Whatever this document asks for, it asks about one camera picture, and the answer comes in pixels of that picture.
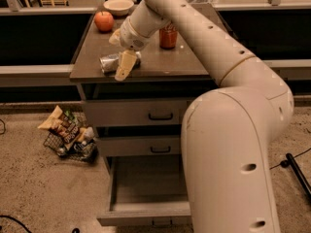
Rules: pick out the grey middle drawer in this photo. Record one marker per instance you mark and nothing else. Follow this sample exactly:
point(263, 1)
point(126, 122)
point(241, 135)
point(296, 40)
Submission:
point(139, 140)

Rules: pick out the grey top drawer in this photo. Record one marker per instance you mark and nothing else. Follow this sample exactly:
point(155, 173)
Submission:
point(134, 104)

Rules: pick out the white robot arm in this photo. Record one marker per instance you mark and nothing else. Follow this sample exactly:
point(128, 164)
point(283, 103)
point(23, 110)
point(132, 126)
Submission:
point(225, 132)

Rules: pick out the white bowl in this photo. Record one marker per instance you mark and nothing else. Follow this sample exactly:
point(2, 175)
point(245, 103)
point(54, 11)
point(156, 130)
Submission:
point(118, 8)

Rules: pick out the wire basket on floor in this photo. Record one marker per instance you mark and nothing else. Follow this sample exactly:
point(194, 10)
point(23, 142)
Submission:
point(85, 150)

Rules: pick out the red apple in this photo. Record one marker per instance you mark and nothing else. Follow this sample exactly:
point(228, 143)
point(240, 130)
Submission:
point(104, 21)

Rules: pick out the black pole on floor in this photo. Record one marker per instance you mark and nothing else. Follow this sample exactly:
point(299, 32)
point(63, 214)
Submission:
point(300, 176)

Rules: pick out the grey bottom drawer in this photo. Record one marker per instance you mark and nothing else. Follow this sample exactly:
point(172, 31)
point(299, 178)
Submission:
point(146, 190)

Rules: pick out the red coca-cola can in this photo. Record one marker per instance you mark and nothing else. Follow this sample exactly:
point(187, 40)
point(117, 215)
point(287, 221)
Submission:
point(168, 37)

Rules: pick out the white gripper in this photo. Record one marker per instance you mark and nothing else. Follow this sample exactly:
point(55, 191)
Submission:
point(132, 36)

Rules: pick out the yellow snack bag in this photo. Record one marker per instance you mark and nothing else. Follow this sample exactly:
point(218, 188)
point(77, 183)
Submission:
point(60, 125)

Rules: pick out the grey drawer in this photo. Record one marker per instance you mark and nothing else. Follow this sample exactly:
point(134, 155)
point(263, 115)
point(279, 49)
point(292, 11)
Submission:
point(134, 104)
point(139, 140)
point(146, 190)

